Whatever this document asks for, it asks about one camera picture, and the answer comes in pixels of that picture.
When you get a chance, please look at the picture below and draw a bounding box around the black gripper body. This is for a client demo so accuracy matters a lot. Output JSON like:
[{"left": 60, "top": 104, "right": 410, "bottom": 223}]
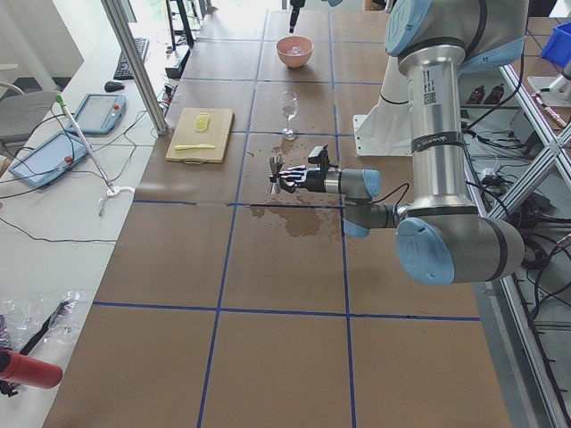
[
  {"left": 289, "top": 0, "right": 304, "bottom": 13},
  {"left": 294, "top": 165, "right": 327, "bottom": 193}
]

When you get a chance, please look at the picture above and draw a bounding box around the pink bowl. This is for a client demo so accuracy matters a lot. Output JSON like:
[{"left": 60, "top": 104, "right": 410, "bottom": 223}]
[{"left": 276, "top": 36, "right": 314, "bottom": 69}]

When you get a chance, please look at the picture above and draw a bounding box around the near blue teach pendant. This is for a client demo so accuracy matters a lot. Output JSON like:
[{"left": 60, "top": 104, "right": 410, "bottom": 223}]
[{"left": 8, "top": 131, "right": 87, "bottom": 188}]

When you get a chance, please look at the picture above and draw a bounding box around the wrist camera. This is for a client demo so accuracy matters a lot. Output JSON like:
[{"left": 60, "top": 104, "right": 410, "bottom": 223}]
[{"left": 308, "top": 144, "right": 330, "bottom": 170}]

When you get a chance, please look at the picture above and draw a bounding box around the blue storage bin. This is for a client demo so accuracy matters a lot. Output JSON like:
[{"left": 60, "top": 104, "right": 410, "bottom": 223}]
[{"left": 541, "top": 21, "right": 571, "bottom": 67}]

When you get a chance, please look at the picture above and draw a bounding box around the yellow plastic knife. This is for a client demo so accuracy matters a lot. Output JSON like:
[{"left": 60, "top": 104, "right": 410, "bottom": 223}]
[{"left": 174, "top": 144, "right": 216, "bottom": 151}]

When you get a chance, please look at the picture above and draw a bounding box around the crumpled plastic bag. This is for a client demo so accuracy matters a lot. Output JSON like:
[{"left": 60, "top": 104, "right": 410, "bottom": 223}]
[{"left": 1, "top": 290, "right": 95, "bottom": 352}]

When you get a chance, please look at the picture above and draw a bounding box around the steel cocktail jigger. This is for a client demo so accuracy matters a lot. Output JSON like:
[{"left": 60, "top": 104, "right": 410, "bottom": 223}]
[{"left": 269, "top": 155, "right": 284, "bottom": 194}]

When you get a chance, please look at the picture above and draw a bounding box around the bamboo cutting board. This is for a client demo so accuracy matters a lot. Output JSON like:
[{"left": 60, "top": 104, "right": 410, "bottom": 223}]
[{"left": 165, "top": 108, "right": 234, "bottom": 163}]

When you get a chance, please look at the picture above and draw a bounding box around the far blue teach pendant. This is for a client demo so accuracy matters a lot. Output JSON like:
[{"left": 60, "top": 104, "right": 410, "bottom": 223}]
[{"left": 72, "top": 94, "right": 127, "bottom": 136}]

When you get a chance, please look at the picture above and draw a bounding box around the black computer mouse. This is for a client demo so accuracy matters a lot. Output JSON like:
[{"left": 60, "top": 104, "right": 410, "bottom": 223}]
[{"left": 103, "top": 80, "right": 125, "bottom": 93}]

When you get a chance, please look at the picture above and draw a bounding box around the pile of ice cubes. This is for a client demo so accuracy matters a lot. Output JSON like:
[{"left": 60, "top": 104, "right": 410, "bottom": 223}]
[{"left": 286, "top": 45, "right": 306, "bottom": 56}]

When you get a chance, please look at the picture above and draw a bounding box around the clear wine glass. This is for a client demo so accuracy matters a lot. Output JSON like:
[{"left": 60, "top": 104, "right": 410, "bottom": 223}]
[{"left": 279, "top": 91, "right": 298, "bottom": 141}]

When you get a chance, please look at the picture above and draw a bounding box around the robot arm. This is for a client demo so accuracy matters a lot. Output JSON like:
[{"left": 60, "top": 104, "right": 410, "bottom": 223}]
[{"left": 269, "top": 1, "right": 528, "bottom": 285}]

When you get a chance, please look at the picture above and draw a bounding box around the black keyboard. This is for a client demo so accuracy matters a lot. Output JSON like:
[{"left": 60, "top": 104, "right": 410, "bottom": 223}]
[{"left": 112, "top": 37, "right": 151, "bottom": 81}]

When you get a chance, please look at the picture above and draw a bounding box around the pink rod with green tip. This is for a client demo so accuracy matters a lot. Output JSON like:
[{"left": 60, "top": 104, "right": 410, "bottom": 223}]
[{"left": 55, "top": 95, "right": 135, "bottom": 217}]

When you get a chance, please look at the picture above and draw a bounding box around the aluminium frame post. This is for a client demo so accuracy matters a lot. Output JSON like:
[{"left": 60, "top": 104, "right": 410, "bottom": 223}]
[{"left": 101, "top": 0, "right": 168, "bottom": 136}]

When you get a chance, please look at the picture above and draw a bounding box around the red water bottle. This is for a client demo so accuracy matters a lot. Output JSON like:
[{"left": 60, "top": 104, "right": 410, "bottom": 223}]
[{"left": 1, "top": 350, "right": 63, "bottom": 389}]

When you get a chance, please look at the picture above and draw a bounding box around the blue teach pendant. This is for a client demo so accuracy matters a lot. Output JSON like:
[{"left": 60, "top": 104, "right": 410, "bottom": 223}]
[
  {"left": 72, "top": 94, "right": 127, "bottom": 136},
  {"left": 8, "top": 131, "right": 87, "bottom": 188}
]

